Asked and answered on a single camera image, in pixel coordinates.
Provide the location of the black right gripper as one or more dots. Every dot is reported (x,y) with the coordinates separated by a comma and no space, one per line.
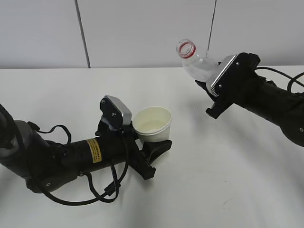
(238,86)

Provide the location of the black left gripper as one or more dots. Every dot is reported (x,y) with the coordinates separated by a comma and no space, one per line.
(139,159)

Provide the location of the clear plastic water bottle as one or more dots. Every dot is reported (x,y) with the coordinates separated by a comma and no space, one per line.
(198,67)

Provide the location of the white paper cup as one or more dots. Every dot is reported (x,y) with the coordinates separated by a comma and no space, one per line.
(153,124)

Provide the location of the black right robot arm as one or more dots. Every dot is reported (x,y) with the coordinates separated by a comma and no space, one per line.
(282,108)

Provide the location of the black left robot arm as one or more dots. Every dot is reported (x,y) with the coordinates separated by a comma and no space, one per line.
(46,165)

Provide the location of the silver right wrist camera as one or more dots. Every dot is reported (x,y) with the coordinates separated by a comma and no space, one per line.
(213,81)

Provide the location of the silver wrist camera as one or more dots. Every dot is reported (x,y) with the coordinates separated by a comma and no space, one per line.
(213,81)
(115,114)

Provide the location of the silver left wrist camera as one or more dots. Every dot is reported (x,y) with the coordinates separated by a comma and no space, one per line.
(115,114)

